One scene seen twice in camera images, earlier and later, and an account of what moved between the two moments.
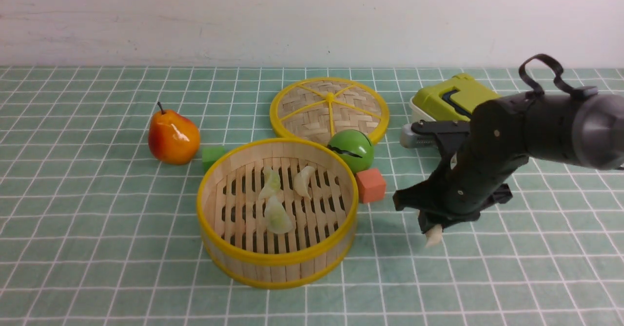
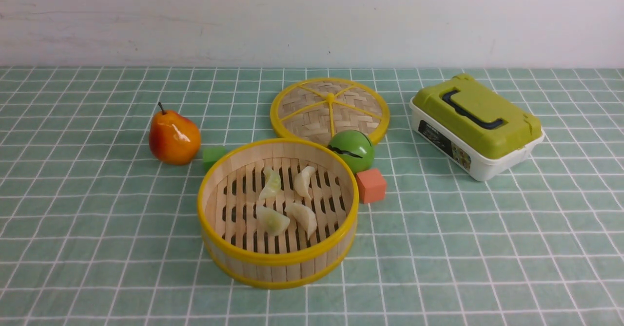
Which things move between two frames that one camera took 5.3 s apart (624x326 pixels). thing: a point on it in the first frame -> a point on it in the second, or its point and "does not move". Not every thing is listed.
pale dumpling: [272, 184] does not move
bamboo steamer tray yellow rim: [231, 215] does not move
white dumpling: [301, 181] does not move
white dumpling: [434, 236] -> [304, 216]
